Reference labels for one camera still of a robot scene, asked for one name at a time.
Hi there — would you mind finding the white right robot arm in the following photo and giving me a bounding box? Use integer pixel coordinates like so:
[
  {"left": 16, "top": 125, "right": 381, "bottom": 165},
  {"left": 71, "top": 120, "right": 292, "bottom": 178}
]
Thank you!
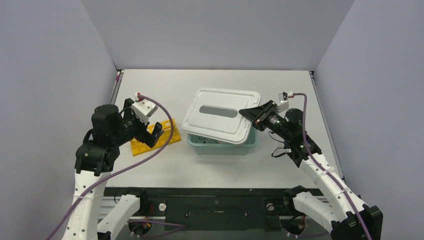
[{"left": 238, "top": 100, "right": 383, "bottom": 240}]

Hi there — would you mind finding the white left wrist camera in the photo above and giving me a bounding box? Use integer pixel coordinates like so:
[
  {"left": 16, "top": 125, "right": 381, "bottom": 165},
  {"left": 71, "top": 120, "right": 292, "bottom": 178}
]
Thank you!
[{"left": 130, "top": 93, "right": 158, "bottom": 125}]

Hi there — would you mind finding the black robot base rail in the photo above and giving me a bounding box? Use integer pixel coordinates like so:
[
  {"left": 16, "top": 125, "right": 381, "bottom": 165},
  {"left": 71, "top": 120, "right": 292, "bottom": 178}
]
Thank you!
[{"left": 101, "top": 186, "right": 307, "bottom": 234}]

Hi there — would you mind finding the white plastic bin lid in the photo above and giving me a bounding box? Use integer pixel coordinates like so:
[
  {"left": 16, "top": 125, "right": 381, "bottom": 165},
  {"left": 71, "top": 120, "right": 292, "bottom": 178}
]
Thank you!
[{"left": 181, "top": 87, "right": 261, "bottom": 145}]

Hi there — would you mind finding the teal plastic bin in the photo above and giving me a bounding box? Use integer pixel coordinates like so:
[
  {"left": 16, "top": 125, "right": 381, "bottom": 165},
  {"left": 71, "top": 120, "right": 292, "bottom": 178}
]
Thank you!
[{"left": 187, "top": 128, "right": 258, "bottom": 156}]

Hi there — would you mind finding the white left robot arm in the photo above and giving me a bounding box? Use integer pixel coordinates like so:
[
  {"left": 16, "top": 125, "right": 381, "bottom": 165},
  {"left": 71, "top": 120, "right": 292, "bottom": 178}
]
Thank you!
[{"left": 62, "top": 97, "right": 163, "bottom": 240}]

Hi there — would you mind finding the yellow test tube rack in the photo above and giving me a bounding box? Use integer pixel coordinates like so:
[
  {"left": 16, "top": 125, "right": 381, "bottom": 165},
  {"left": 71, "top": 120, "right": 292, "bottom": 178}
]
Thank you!
[{"left": 130, "top": 118, "right": 182, "bottom": 157}]

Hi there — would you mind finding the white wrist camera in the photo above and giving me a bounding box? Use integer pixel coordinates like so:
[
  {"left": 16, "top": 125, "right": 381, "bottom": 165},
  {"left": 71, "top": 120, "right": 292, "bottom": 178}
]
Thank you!
[
  {"left": 276, "top": 91, "right": 294, "bottom": 113},
  {"left": 130, "top": 93, "right": 158, "bottom": 125}
]

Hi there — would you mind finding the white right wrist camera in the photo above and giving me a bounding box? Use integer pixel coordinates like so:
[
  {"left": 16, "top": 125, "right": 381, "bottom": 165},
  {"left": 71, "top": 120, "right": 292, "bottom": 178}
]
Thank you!
[{"left": 276, "top": 91, "right": 294, "bottom": 113}]

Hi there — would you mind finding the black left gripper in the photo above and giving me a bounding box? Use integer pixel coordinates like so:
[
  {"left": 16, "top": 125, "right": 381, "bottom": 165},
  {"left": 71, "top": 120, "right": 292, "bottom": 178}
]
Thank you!
[{"left": 112, "top": 99, "right": 164, "bottom": 147}]

